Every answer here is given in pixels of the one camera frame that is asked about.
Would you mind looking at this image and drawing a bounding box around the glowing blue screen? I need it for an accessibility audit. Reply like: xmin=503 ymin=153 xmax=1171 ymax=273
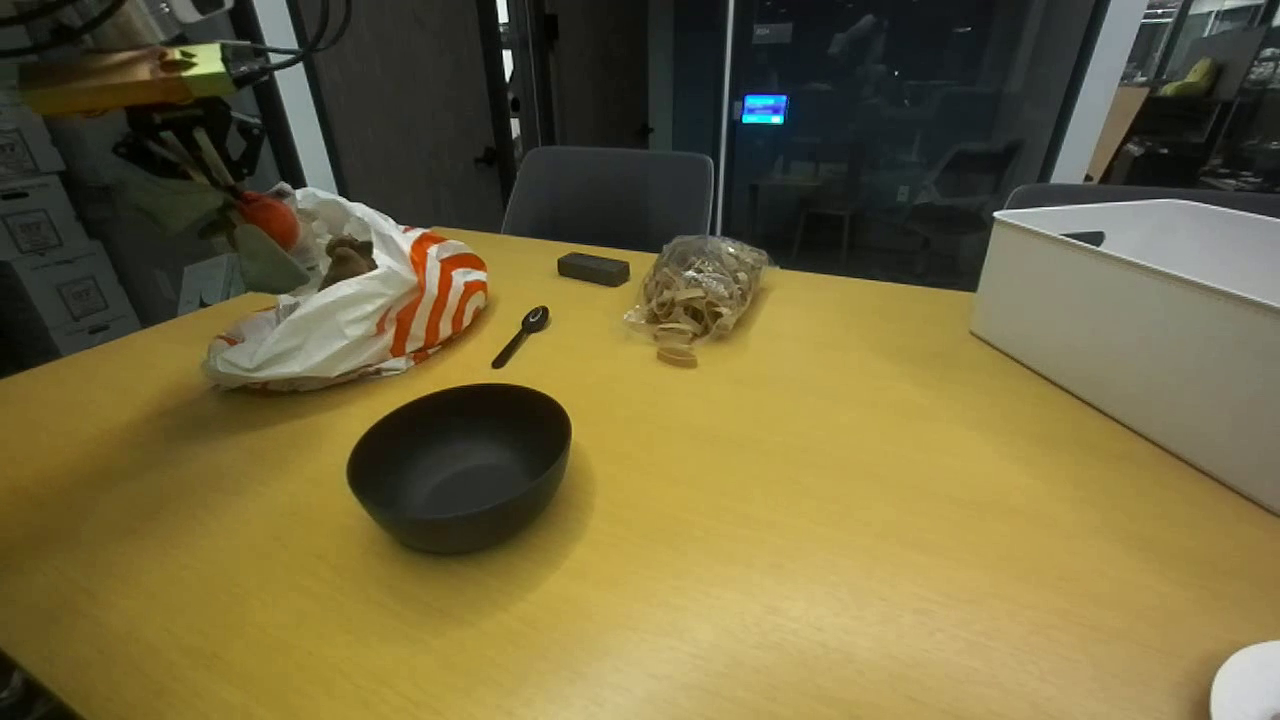
xmin=742 ymin=93 xmax=793 ymax=132

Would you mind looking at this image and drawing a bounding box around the white and orange plastic bag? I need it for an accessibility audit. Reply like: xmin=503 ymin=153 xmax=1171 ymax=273
xmin=202 ymin=186 xmax=495 ymax=395

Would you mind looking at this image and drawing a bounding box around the small black rectangular box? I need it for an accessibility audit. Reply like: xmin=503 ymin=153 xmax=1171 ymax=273
xmin=552 ymin=248 xmax=632 ymax=294

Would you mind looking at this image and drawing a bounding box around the clear bag of nuts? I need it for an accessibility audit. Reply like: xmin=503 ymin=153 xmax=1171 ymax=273
xmin=623 ymin=234 xmax=777 ymax=352

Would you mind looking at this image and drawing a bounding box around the grey storage crate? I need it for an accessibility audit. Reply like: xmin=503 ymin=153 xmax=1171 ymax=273
xmin=0 ymin=173 xmax=95 ymax=273
xmin=0 ymin=112 xmax=69 ymax=186
xmin=0 ymin=236 xmax=145 ymax=370

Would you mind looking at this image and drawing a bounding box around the yellow wrist camera mount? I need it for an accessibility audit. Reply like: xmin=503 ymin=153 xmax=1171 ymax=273
xmin=18 ymin=42 xmax=238 ymax=120

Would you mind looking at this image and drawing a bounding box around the white plate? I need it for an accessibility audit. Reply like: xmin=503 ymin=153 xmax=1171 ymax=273
xmin=1210 ymin=636 xmax=1280 ymax=720

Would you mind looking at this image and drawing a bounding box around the black plastic spoon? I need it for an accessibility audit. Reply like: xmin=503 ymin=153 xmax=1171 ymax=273
xmin=488 ymin=305 xmax=552 ymax=373

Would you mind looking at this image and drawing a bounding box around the grey office chair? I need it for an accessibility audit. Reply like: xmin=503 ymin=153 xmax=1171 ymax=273
xmin=502 ymin=145 xmax=721 ymax=258

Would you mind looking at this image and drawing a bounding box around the brown plush toy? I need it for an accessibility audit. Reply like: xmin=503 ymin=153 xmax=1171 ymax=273
xmin=321 ymin=236 xmax=382 ymax=288

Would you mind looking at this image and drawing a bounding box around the white rectangular box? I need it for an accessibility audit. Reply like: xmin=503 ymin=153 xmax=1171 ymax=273
xmin=969 ymin=197 xmax=1280 ymax=515

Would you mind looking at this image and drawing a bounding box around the black bowl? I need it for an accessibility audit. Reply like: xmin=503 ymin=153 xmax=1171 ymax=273
xmin=344 ymin=381 xmax=577 ymax=559

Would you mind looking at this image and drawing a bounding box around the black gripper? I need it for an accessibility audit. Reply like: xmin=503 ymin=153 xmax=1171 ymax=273
xmin=112 ymin=102 xmax=266 ymax=205

